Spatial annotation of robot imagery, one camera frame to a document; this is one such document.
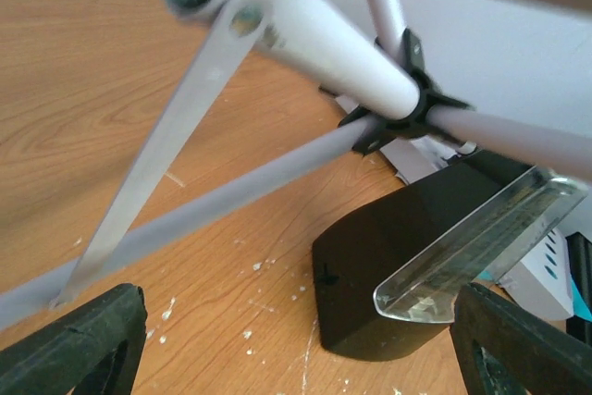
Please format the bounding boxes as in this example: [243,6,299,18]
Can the white music stand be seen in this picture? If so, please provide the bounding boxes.
[1,0,591,327]

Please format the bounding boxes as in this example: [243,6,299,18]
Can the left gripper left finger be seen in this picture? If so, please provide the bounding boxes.
[1,283,147,394]

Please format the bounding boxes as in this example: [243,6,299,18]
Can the black metronome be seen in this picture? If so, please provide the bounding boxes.
[312,151,530,362]

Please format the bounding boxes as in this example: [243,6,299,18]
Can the clear plastic metronome cover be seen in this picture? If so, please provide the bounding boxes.
[373,167,587,325]

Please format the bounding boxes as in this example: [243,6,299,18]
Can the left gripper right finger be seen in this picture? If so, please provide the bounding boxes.
[450,283,591,394]

